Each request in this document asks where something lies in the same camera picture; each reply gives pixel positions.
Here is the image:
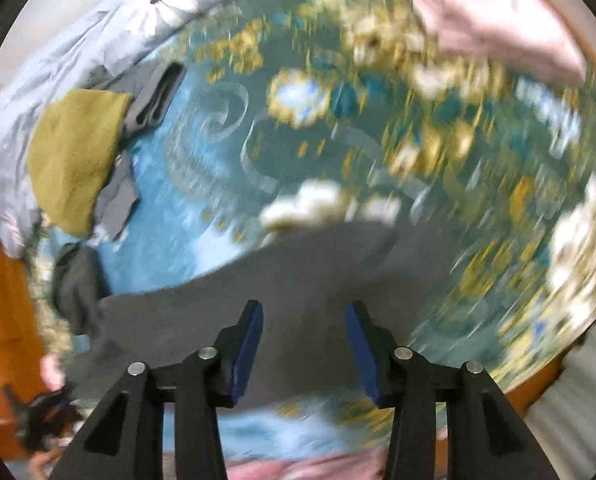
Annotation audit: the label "dark grey sweatpants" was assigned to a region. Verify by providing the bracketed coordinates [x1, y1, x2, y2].
[52, 220, 456, 408]

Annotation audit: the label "person left hand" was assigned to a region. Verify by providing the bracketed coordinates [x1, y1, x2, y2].
[40, 353, 66, 391]

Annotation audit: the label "pink patterned pants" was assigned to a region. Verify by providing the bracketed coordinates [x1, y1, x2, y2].
[225, 448, 387, 480]

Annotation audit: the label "dark grey garment under sweater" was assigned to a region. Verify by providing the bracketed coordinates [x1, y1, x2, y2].
[92, 151, 139, 240]

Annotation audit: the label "olive green knit sweater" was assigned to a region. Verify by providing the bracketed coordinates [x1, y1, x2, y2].
[26, 89, 132, 237]

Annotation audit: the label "grey folded garment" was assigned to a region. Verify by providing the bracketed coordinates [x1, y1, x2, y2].
[115, 60, 186, 138]

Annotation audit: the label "teal floral bed blanket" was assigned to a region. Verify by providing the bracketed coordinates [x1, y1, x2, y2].
[26, 0, 596, 461]

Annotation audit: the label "pink folded cloth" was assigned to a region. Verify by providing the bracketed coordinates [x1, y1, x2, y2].
[411, 0, 586, 86]

